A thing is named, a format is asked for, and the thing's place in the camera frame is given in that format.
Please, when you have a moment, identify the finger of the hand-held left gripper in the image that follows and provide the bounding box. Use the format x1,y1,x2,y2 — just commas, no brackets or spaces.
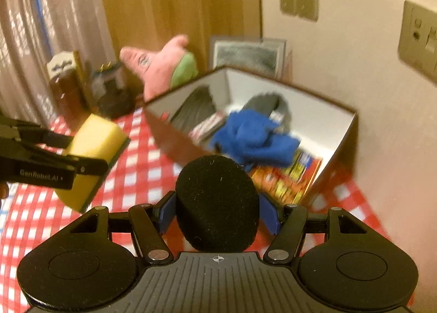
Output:
19,150,109,178
0,111,75,150

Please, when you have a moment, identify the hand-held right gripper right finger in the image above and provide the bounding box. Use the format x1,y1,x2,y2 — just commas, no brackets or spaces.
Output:
259,192,371,263

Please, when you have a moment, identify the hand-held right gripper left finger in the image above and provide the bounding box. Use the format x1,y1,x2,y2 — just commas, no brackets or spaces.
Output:
70,191,177,264

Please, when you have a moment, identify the yellow sponge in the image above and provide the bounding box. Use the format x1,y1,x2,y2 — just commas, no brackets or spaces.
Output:
55,113,131,213

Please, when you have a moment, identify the red snack packet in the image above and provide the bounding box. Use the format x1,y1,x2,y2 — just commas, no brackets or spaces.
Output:
250,148,324,205

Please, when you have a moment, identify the black round foam pad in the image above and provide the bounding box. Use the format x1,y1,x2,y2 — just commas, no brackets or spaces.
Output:
175,155,261,253

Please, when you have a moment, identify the blue towel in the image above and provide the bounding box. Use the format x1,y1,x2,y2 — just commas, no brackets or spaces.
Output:
209,109,302,169

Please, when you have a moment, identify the brown cardboard box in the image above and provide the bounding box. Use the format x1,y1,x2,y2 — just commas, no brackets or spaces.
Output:
143,65,360,208

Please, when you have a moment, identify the brown striped knit sock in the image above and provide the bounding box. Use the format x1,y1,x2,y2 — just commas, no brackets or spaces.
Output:
242,93,293,133

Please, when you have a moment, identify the brown cylindrical canister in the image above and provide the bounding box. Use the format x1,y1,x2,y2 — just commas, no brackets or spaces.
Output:
48,69,90,130

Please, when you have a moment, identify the red white checkered tablecloth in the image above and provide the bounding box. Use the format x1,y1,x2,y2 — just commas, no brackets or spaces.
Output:
0,95,415,313

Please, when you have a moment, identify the glass jar with dark base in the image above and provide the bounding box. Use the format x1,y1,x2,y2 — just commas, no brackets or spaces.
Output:
90,61,136,120

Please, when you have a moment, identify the sheer patterned curtain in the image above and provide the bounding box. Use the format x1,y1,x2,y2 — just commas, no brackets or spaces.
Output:
0,0,118,126

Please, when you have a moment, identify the pink star plush toy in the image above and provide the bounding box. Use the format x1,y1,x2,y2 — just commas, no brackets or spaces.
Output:
119,34,199,101

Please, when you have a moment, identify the wooden door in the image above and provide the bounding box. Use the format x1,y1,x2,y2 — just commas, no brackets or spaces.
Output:
97,0,264,95

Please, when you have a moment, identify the grey picture frame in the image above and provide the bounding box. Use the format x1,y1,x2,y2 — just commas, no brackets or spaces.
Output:
208,36,288,81

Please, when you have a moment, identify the beige wall outlet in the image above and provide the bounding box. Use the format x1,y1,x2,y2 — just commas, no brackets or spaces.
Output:
397,0,437,77

